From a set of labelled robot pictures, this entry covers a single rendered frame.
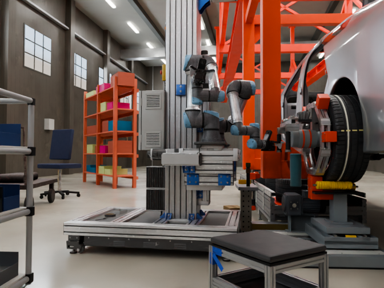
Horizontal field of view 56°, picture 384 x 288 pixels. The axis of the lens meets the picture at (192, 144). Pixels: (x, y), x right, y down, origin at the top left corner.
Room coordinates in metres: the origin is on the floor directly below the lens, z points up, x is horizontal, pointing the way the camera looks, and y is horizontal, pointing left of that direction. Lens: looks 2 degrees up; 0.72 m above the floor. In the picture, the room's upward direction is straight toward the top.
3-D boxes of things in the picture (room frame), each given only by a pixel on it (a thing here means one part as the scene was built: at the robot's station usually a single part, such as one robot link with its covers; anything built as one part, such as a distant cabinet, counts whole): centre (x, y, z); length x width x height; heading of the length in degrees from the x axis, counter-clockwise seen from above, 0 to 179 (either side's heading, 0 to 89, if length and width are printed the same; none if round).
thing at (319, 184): (2.60, -1.02, 0.51); 0.29 x 0.06 x 0.06; 87
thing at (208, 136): (2.65, -0.14, 0.87); 0.15 x 0.15 x 0.10
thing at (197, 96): (2.37, -0.05, 1.11); 0.11 x 0.08 x 0.11; 95
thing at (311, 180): (2.72, -0.97, 0.48); 0.16 x 0.12 x 0.17; 87
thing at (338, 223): (2.72, -1.10, 0.32); 0.40 x 0.30 x 0.28; 177
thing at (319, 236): (2.72, -1.10, 0.13); 0.50 x 0.36 x 0.10; 177
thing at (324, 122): (2.72, -0.93, 0.85); 0.54 x 0.07 x 0.54; 177
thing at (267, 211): (4.48, -1.20, 0.13); 2.47 x 0.85 x 0.27; 177
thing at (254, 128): (2.69, -0.45, 0.91); 0.11 x 0.08 x 0.11; 104
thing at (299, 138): (2.73, -0.86, 0.85); 0.21 x 0.14 x 0.14; 87
